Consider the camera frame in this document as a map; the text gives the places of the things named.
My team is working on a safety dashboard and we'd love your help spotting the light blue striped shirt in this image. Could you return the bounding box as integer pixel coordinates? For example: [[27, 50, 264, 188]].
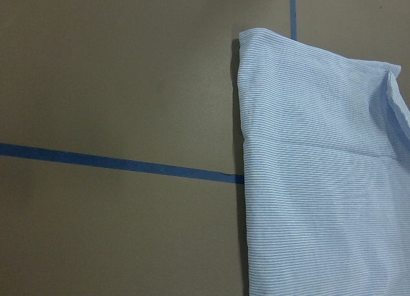
[[238, 28, 409, 295]]

